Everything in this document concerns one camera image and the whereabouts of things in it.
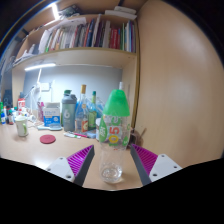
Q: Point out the clear glass bottle gold cap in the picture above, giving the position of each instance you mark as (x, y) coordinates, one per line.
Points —
(81, 116)

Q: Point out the flat round red coaster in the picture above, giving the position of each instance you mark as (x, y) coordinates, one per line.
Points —
(47, 139)

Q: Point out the pale blue flat case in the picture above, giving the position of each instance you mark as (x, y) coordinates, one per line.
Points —
(50, 127)

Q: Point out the clear green-topped drink bottle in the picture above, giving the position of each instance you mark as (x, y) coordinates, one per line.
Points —
(115, 133)

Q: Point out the dark green tumbler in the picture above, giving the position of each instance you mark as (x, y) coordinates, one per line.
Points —
(67, 91)

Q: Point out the white wall socket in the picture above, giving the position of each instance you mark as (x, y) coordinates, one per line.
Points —
(44, 86)

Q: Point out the red and white can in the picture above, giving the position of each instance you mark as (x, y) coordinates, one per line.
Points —
(21, 105)

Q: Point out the grey shaker bottle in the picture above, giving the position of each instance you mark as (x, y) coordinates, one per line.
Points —
(69, 115)

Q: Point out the wooden shelf unit with books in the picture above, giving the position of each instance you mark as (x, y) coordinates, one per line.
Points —
(96, 36)

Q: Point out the under-shelf light strip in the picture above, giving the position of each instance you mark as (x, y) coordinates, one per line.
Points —
(40, 66)

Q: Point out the small white bottle blue cap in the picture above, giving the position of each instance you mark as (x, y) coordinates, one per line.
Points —
(2, 118)

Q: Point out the magenta carton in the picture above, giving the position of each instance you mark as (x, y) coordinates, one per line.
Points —
(40, 111)

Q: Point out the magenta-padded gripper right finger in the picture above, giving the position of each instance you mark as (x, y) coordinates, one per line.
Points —
(146, 159)

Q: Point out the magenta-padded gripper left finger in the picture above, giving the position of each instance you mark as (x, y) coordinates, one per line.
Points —
(80, 159)

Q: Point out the white green red pen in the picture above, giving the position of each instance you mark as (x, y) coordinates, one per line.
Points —
(75, 135)

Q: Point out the ceiling light tube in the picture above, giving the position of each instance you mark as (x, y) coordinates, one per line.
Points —
(55, 10)

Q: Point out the brown mug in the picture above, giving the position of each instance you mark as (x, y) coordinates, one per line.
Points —
(136, 138)

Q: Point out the blue and white box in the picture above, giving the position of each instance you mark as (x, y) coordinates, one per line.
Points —
(52, 115)

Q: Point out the slim green glass bottle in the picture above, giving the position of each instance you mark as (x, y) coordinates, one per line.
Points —
(92, 116)

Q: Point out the blue plastic bag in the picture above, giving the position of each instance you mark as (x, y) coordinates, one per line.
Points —
(99, 106)

